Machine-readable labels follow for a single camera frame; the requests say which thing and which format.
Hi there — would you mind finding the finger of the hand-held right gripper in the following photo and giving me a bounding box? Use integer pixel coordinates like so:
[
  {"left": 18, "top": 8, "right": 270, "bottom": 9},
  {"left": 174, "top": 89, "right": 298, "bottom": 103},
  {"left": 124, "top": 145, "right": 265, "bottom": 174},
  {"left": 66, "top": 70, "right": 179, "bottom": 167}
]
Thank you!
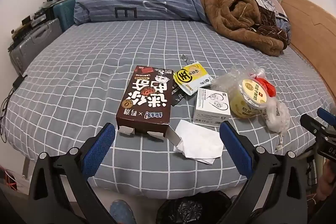
[
  {"left": 300, "top": 113, "right": 336, "bottom": 139},
  {"left": 316, "top": 108, "right": 336, "bottom": 123}
]

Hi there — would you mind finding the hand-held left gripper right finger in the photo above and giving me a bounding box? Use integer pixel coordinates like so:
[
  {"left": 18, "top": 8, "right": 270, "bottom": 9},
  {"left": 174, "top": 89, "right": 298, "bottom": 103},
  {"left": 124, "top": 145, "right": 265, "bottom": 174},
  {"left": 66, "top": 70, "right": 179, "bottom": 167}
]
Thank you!
[{"left": 219, "top": 121, "right": 309, "bottom": 224}]

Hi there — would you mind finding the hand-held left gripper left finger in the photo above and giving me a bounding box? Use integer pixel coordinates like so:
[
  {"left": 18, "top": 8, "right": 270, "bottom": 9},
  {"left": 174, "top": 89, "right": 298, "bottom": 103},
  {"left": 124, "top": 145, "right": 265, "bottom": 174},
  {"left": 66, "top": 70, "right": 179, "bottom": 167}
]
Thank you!
[{"left": 28, "top": 122, "right": 117, "bottom": 224}]

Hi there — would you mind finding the yellow lidded cup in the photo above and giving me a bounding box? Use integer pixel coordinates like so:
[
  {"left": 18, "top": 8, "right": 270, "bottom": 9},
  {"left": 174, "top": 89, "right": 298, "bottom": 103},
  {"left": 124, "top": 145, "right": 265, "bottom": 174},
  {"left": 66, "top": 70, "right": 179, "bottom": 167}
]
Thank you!
[{"left": 228, "top": 78, "right": 268, "bottom": 119}]

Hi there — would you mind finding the brown snack box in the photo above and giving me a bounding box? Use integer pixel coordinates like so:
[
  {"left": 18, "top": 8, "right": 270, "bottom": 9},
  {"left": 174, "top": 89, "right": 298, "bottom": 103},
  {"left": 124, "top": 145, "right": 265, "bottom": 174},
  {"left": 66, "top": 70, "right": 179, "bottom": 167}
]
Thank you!
[{"left": 115, "top": 65, "right": 182, "bottom": 147}]

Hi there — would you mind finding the clear plastic bag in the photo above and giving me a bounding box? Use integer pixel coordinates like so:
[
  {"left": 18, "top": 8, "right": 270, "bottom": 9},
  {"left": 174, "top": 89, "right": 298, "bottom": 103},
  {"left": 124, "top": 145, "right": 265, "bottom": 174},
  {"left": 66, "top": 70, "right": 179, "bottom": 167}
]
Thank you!
[{"left": 211, "top": 61, "right": 266, "bottom": 98}]

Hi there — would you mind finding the black-lined trash bin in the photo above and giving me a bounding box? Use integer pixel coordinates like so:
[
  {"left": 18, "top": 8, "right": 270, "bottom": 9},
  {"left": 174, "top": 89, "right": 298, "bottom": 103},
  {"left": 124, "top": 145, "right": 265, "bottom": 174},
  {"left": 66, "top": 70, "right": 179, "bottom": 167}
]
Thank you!
[{"left": 156, "top": 190, "right": 233, "bottom": 224}]

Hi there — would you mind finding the yellow snack packet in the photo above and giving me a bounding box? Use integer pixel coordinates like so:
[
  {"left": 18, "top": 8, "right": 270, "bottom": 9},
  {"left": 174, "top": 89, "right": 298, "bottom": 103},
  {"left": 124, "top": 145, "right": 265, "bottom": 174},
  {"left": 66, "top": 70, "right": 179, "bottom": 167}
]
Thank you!
[{"left": 173, "top": 62, "right": 214, "bottom": 96}]

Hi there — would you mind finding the white earphone box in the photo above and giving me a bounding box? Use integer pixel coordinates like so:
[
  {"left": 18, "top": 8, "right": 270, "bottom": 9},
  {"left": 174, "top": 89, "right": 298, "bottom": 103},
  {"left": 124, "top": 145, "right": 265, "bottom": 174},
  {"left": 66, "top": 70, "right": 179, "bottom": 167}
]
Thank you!
[{"left": 192, "top": 87, "right": 232, "bottom": 127}]

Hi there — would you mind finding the blue slipper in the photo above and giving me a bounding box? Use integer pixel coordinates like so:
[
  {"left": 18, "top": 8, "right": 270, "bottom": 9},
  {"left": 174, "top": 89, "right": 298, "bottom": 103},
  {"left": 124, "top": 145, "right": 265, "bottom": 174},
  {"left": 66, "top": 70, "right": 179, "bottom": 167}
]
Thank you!
[{"left": 110, "top": 200, "right": 137, "bottom": 224}]

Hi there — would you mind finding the grey checked bed sheet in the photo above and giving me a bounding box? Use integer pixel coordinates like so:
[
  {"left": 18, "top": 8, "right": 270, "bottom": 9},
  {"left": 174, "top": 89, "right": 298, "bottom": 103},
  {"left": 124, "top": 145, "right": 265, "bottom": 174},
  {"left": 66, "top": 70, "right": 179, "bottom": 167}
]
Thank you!
[{"left": 4, "top": 20, "right": 335, "bottom": 199}]

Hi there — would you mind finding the small black wrapper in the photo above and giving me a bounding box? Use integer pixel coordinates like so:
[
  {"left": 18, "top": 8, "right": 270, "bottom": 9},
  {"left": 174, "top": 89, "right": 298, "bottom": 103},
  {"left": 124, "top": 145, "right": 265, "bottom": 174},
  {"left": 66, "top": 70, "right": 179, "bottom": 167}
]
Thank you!
[{"left": 171, "top": 86, "right": 188, "bottom": 106}]

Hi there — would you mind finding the grey suitcase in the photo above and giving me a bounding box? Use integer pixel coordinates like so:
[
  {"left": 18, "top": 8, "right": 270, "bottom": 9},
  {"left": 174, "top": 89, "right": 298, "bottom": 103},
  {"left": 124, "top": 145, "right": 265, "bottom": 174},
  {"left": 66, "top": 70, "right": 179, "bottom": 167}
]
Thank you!
[{"left": 9, "top": 18, "right": 62, "bottom": 75}]

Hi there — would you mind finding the teal suitcase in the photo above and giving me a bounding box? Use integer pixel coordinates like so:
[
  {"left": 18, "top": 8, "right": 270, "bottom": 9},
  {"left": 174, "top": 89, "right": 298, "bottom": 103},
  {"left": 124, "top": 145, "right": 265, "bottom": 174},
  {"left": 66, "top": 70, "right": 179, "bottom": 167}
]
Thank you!
[{"left": 54, "top": 0, "right": 76, "bottom": 33}]

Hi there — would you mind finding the brown fleece blanket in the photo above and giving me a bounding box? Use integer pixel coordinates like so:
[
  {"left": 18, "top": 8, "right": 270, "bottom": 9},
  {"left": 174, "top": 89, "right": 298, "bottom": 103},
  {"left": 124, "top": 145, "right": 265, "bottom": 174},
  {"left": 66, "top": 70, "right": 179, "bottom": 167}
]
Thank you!
[{"left": 197, "top": 0, "right": 285, "bottom": 56}]

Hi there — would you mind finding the blue-grey striped duvet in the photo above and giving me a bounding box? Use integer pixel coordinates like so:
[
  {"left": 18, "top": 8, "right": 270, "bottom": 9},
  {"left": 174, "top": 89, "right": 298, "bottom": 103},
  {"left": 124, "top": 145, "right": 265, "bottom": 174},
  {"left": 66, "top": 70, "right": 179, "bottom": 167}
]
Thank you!
[{"left": 73, "top": 0, "right": 210, "bottom": 26}]

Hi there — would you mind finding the wooden bed frame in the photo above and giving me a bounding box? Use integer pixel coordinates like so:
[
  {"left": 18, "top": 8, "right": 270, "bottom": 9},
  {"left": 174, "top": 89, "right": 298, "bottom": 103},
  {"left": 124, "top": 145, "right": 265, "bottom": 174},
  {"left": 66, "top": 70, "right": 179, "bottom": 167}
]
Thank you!
[{"left": 281, "top": 0, "right": 336, "bottom": 106}]

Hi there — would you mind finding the orange cable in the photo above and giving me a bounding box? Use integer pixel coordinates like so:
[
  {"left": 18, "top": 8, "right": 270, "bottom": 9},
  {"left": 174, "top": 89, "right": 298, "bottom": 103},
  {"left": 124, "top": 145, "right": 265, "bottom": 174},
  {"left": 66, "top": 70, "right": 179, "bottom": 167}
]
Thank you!
[{"left": 0, "top": 165, "right": 19, "bottom": 190}]

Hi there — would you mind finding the black charger with cable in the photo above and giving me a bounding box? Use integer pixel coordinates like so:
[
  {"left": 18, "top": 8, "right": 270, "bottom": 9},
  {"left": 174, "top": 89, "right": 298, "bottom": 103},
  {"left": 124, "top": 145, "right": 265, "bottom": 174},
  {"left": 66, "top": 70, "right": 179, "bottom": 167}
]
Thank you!
[{"left": 0, "top": 74, "right": 28, "bottom": 143}]

